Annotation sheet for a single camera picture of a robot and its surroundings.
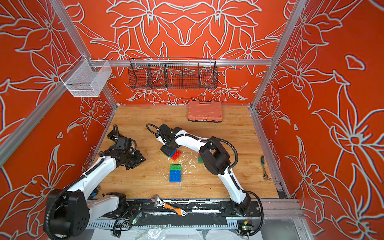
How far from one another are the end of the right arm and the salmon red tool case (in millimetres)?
330

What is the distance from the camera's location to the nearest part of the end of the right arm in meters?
0.68

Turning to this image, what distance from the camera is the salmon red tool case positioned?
1.09m
